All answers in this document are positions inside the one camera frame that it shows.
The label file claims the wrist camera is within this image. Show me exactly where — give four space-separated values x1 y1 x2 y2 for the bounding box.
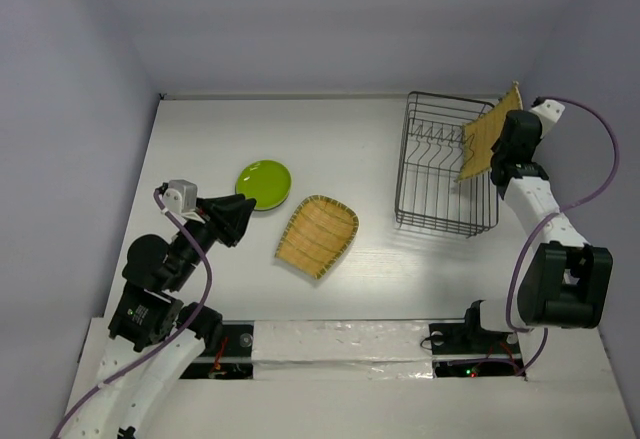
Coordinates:
160 179 198 216
529 98 565 138

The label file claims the white foil front panel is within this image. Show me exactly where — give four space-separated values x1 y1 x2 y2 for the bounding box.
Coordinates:
251 320 434 381

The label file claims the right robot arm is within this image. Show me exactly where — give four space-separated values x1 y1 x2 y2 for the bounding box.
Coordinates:
460 97 613 351

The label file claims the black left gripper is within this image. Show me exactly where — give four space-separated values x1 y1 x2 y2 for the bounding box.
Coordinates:
168 192 257 288

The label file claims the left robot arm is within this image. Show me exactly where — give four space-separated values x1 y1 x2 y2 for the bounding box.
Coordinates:
52 180 256 438

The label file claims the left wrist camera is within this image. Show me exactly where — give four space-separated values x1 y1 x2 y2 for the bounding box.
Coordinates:
160 179 198 216

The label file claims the large woven bamboo tray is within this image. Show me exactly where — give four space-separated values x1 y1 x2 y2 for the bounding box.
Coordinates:
457 81 523 182

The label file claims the small green plate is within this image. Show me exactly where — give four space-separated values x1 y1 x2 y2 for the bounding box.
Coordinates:
235 159 292 212

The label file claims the black wire dish rack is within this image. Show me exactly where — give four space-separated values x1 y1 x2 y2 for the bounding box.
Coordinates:
394 91 499 238

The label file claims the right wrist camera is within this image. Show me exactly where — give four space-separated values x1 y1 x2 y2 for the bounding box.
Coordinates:
529 98 565 138

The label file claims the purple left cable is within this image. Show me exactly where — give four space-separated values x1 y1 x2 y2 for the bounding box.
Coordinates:
49 186 214 439

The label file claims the small woven bamboo tray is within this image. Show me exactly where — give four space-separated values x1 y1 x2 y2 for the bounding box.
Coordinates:
275 195 359 280

